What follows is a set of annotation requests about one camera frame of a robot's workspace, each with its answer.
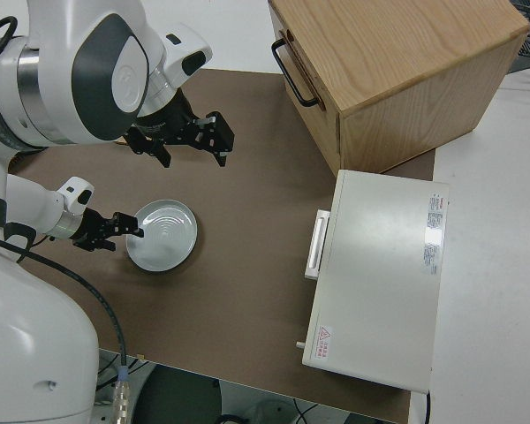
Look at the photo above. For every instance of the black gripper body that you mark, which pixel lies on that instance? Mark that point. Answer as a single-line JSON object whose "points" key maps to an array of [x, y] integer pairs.
{"points": [[99, 229], [176, 128]]}

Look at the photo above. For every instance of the white toaster oven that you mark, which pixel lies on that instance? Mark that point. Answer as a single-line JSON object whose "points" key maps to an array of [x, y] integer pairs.
{"points": [[371, 282]]}

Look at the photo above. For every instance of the large wooden box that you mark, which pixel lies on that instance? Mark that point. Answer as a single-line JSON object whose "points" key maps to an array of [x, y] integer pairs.
{"points": [[402, 66]]}

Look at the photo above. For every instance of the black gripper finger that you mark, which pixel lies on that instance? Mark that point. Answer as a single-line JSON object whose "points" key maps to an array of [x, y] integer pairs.
{"points": [[221, 158], [162, 154], [107, 246], [135, 230]]}

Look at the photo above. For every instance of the dark round base under table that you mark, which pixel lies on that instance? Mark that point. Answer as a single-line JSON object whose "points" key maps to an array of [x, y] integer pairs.
{"points": [[181, 397]]}

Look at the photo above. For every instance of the gray round plate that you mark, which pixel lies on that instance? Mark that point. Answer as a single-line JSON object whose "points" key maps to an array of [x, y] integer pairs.
{"points": [[168, 238]]}

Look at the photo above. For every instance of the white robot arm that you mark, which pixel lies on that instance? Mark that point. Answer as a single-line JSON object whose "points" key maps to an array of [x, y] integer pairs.
{"points": [[48, 66], [31, 207]]}

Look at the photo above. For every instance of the brown table mat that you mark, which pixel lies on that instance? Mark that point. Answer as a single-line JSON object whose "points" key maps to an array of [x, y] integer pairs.
{"points": [[247, 221]]}

